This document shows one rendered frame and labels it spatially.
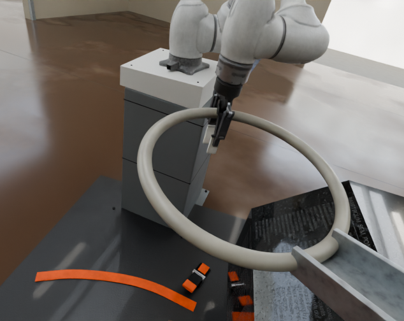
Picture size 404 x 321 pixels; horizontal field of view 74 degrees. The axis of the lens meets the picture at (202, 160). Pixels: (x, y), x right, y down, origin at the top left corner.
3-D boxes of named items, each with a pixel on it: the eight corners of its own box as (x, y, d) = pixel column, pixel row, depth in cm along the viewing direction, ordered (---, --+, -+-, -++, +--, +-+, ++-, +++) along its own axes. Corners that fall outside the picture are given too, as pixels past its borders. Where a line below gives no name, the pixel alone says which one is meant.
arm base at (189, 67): (151, 66, 121) (152, 53, 117) (180, 57, 137) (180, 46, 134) (185, 78, 114) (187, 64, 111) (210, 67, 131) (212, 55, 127)
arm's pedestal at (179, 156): (108, 211, 163) (107, 86, 117) (148, 168, 203) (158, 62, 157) (183, 242, 155) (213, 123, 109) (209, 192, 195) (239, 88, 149)
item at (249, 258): (388, 228, 60) (397, 221, 58) (201, 328, 36) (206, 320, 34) (260, 109, 89) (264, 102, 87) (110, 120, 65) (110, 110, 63)
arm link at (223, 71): (225, 62, 63) (218, 85, 67) (259, 67, 66) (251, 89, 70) (215, 48, 70) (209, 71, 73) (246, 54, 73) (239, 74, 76)
